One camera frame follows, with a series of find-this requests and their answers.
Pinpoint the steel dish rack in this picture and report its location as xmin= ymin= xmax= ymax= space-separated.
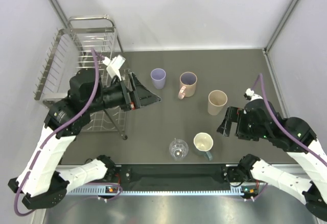
xmin=35 ymin=24 xmax=131 ymax=141

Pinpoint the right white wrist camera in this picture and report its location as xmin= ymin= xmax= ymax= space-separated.
xmin=244 ymin=88 xmax=255 ymax=101

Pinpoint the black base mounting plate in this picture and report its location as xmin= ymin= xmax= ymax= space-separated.
xmin=86 ymin=163 xmax=268 ymax=191

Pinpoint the lavender plastic cup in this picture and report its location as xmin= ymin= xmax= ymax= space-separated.
xmin=150 ymin=68 xmax=166 ymax=89

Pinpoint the aluminium frame post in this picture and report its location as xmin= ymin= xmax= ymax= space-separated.
xmin=263 ymin=0 xmax=300 ymax=55
xmin=48 ymin=0 xmax=68 ymax=28

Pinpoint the right aluminium frame post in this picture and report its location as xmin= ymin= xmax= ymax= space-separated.
xmin=263 ymin=0 xmax=300 ymax=55

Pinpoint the teal ceramic mug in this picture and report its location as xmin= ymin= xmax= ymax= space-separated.
xmin=193 ymin=132 xmax=214 ymax=161

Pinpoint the left aluminium frame post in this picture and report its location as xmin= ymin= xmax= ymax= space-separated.
xmin=48 ymin=0 xmax=68 ymax=28

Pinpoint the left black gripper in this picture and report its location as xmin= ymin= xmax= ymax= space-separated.
xmin=84 ymin=71 xmax=160 ymax=113

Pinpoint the clear glass cup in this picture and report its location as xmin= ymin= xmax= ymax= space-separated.
xmin=169 ymin=138 xmax=189 ymax=161

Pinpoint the grey slotted cable duct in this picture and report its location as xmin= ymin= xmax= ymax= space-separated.
xmin=67 ymin=185 xmax=258 ymax=196

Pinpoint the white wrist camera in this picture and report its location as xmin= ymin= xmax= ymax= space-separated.
xmin=244 ymin=88 xmax=255 ymax=101
xmin=102 ymin=55 xmax=126 ymax=81

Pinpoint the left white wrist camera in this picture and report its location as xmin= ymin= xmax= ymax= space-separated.
xmin=102 ymin=55 xmax=126 ymax=81

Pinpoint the beige plastic cup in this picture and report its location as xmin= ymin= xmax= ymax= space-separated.
xmin=207 ymin=90 xmax=228 ymax=116

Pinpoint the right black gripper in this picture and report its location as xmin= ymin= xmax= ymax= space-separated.
xmin=217 ymin=106 xmax=269 ymax=140

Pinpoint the pink mug lavender inside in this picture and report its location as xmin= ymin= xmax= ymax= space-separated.
xmin=178 ymin=71 xmax=198 ymax=99

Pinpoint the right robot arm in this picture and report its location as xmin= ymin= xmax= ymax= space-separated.
xmin=217 ymin=97 xmax=326 ymax=221

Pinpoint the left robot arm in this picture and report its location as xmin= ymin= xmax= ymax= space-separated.
xmin=8 ymin=68 xmax=161 ymax=216

